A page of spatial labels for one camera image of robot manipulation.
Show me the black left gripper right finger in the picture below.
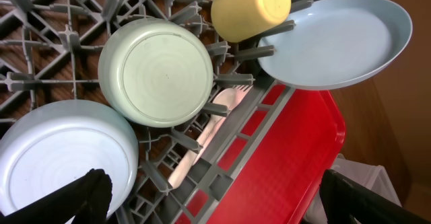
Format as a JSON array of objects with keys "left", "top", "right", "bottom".
[{"left": 319, "top": 170, "right": 430, "bottom": 224}]

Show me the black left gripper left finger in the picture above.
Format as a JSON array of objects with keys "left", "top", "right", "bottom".
[{"left": 1, "top": 169, "right": 112, "bottom": 224}]

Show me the small light blue bowl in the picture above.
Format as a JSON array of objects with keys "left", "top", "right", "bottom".
[{"left": 1, "top": 100, "right": 139, "bottom": 216}]

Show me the green bowl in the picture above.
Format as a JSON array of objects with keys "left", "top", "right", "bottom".
[{"left": 98, "top": 18, "right": 213, "bottom": 128}]

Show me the white plastic fork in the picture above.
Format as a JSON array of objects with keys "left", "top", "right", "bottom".
[{"left": 193, "top": 85, "right": 253, "bottom": 165}]

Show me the white plastic spoon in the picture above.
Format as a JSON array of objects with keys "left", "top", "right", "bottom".
[{"left": 168, "top": 88, "right": 238, "bottom": 189}]

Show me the light blue plate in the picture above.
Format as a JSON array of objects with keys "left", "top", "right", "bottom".
[{"left": 259, "top": 0, "right": 413, "bottom": 90}]

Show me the yellow cup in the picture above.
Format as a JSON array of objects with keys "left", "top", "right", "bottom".
[{"left": 211, "top": 0, "right": 292, "bottom": 42}]

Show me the clear plastic bin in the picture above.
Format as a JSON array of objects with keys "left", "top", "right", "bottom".
[{"left": 304, "top": 154, "right": 401, "bottom": 224}]

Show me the red serving tray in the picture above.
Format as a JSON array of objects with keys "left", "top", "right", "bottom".
[{"left": 173, "top": 84, "right": 347, "bottom": 224}]

